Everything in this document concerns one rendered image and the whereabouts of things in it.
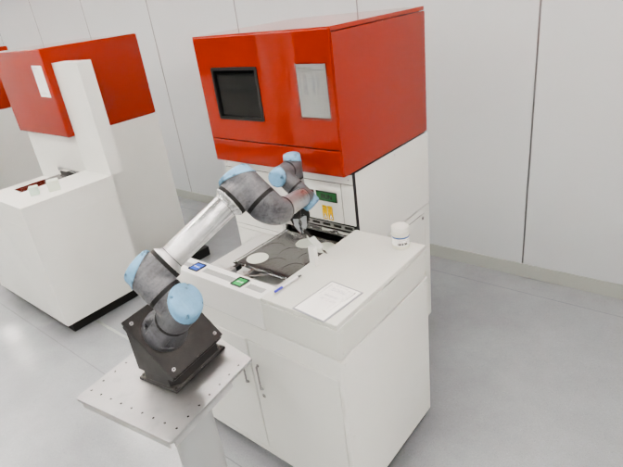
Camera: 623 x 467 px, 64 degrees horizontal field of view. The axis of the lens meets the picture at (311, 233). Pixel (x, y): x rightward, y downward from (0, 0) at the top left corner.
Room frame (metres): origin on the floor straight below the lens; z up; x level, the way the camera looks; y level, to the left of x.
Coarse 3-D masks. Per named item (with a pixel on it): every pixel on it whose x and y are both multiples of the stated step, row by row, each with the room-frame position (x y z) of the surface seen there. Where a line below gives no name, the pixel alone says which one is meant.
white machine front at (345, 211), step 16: (224, 160) 2.55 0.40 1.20; (304, 176) 2.19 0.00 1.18; (320, 176) 2.13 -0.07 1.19; (352, 176) 2.02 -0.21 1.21; (336, 192) 2.07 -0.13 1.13; (352, 192) 2.01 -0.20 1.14; (320, 208) 2.14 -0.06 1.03; (336, 208) 2.08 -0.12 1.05; (352, 208) 2.02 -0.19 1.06; (240, 224) 2.54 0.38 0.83; (256, 224) 2.45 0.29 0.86; (288, 224) 2.30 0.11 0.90; (352, 224) 2.02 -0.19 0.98; (336, 240) 2.11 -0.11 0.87
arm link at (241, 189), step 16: (224, 176) 1.54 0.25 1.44; (240, 176) 1.53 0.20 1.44; (256, 176) 1.55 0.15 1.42; (224, 192) 1.51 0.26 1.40; (240, 192) 1.51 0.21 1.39; (256, 192) 1.51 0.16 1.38; (208, 208) 1.49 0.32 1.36; (224, 208) 1.49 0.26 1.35; (240, 208) 1.50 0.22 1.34; (192, 224) 1.46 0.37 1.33; (208, 224) 1.45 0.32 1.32; (224, 224) 1.50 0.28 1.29; (176, 240) 1.42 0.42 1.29; (192, 240) 1.42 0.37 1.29; (208, 240) 1.46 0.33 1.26; (144, 256) 1.38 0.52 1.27; (160, 256) 1.38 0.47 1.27; (176, 256) 1.39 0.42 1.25; (128, 272) 1.35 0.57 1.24; (144, 272) 1.34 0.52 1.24; (160, 272) 1.35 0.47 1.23; (176, 272) 1.37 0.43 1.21; (144, 288) 1.32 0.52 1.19; (160, 288) 1.32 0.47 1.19
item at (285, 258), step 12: (276, 240) 2.14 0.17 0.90; (288, 240) 2.12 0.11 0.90; (324, 240) 2.07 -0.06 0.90; (252, 252) 2.05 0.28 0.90; (264, 252) 2.03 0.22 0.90; (276, 252) 2.02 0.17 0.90; (288, 252) 2.00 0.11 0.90; (300, 252) 1.99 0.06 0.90; (252, 264) 1.93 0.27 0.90; (264, 264) 1.92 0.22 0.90; (276, 264) 1.90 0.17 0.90; (288, 264) 1.89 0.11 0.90; (300, 264) 1.88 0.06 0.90; (288, 276) 1.79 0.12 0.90
